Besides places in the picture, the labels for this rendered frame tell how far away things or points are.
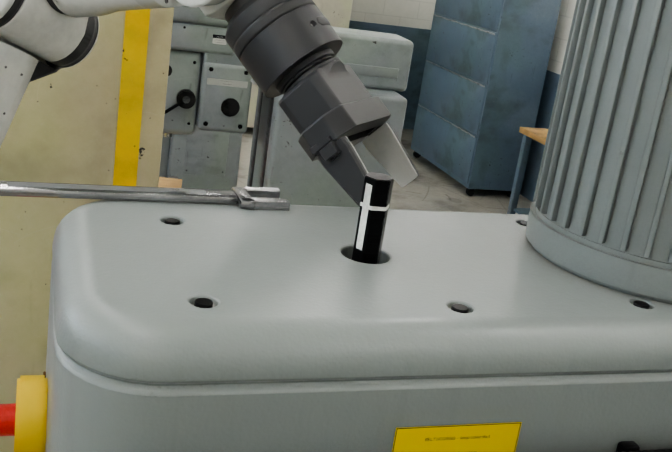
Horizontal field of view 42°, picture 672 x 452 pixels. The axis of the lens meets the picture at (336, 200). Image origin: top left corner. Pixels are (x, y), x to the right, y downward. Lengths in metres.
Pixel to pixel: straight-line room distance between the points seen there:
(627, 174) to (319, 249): 0.23
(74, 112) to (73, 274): 1.78
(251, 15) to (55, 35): 0.27
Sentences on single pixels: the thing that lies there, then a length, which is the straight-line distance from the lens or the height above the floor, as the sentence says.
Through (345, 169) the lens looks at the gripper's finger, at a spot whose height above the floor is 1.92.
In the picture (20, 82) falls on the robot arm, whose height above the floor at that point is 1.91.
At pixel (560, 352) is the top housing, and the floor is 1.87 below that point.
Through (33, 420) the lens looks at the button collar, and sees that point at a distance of 0.64.
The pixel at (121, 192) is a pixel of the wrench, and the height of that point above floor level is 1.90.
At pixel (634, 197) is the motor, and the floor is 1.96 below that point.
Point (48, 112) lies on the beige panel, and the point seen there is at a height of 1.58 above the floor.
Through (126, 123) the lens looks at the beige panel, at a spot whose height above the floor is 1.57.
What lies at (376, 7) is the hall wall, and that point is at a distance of 10.26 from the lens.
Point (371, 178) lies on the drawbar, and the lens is 0.63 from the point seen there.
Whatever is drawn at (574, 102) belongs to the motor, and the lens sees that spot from 0.71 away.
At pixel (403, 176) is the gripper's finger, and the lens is 0.86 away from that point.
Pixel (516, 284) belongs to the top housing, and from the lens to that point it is 0.65.
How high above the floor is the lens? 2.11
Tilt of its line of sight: 17 degrees down
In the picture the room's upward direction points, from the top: 9 degrees clockwise
